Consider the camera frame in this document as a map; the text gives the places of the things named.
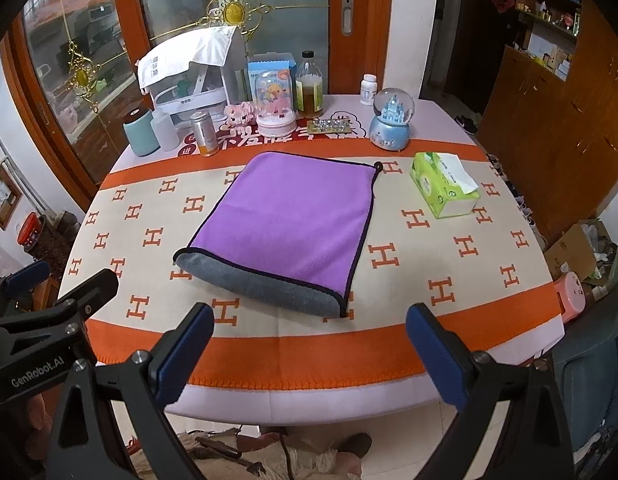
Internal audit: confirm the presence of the purple and grey towel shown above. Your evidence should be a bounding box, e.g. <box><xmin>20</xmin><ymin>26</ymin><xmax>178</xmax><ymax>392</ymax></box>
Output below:
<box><xmin>173</xmin><ymin>152</ymin><xmax>383</xmax><ymax>318</ymax></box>

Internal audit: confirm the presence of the orange beige patterned tablecloth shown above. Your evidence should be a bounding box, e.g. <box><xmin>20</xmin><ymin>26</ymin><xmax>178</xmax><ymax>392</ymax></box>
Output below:
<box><xmin>60</xmin><ymin>96</ymin><xmax>564</xmax><ymax>425</ymax></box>

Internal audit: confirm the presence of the pink piggy stool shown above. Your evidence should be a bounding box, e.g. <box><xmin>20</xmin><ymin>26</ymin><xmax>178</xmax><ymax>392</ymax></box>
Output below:
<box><xmin>554</xmin><ymin>271</ymin><xmax>586</xmax><ymax>324</ymax></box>

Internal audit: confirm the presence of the teal cylindrical speaker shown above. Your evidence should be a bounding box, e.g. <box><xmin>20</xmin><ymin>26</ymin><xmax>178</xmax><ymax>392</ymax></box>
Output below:
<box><xmin>122</xmin><ymin>106</ymin><xmax>159</xmax><ymax>157</ymax></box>

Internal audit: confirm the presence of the translucent white plastic bottle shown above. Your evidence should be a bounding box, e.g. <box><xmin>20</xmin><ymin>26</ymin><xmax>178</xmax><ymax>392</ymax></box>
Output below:
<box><xmin>150</xmin><ymin>108</ymin><xmax>180</xmax><ymax>152</ymax></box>

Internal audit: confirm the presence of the silver orange can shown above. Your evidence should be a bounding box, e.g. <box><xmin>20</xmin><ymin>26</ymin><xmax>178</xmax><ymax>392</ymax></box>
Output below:
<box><xmin>191</xmin><ymin>110</ymin><xmax>219</xmax><ymax>156</ymax></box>

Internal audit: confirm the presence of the cardboard box on floor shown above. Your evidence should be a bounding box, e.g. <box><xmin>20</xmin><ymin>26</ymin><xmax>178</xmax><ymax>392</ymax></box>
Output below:
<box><xmin>544</xmin><ymin>219</ymin><xmax>617</xmax><ymax>285</ymax></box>

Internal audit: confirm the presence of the pink plush toy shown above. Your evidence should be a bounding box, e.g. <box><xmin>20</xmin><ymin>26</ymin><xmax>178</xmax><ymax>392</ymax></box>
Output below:
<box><xmin>223</xmin><ymin>101</ymin><xmax>256</xmax><ymax>127</ymax></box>

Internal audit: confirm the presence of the white appliance with cloth cover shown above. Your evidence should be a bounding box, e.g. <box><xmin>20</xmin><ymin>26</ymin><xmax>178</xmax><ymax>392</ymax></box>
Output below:
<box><xmin>136</xmin><ymin>26</ymin><xmax>248</xmax><ymax>124</ymax></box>

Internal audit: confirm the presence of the pink duck snow globe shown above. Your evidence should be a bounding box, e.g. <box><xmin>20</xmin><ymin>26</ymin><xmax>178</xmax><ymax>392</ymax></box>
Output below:
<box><xmin>254</xmin><ymin>68</ymin><xmax>297</xmax><ymax>139</ymax></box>

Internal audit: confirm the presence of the green tissue pack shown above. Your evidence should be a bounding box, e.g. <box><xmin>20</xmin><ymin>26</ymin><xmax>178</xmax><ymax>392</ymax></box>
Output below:
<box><xmin>410</xmin><ymin>152</ymin><xmax>480</xmax><ymax>219</ymax></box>

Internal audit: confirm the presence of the blister pill pack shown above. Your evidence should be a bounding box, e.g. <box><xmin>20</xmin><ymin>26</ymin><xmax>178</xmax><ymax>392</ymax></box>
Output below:
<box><xmin>307</xmin><ymin>118</ymin><xmax>351</xmax><ymax>134</ymax></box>

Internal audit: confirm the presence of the blue cardboard box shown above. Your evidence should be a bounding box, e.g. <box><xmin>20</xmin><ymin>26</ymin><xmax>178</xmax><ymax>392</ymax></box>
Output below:
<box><xmin>247</xmin><ymin>52</ymin><xmax>296</xmax><ymax>105</ymax></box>

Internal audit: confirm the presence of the glass bottle amber liquid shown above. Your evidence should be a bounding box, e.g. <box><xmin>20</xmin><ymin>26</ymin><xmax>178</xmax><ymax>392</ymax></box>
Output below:
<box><xmin>295</xmin><ymin>50</ymin><xmax>323</xmax><ymax>118</ymax></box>

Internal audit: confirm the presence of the brown wooden cabinet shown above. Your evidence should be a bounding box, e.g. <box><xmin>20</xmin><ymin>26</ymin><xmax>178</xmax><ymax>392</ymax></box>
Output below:
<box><xmin>477</xmin><ymin>0</ymin><xmax>618</xmax><ymax>243</ymax></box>

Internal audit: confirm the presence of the blue castle snow globe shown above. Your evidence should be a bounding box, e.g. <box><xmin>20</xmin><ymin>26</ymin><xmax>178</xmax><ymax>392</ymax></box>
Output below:
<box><xmin>369</xmin><ymin>88</ymin><xmax>415</xmax><ymax>152</ymax></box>

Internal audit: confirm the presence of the white pill bottle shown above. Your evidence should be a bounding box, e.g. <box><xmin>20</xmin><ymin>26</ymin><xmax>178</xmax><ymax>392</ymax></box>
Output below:
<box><xmin>360</xmin><ymin>74</ymin><xmax>377</xmax><ymax>106</ymax></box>

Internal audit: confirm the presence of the silver door handle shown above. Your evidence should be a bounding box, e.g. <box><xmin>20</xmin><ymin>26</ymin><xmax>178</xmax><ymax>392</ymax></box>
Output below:
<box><xmin>341</xmin><ymin>0</ymin><xmax>355</xmax><ymax>37</ymax></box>

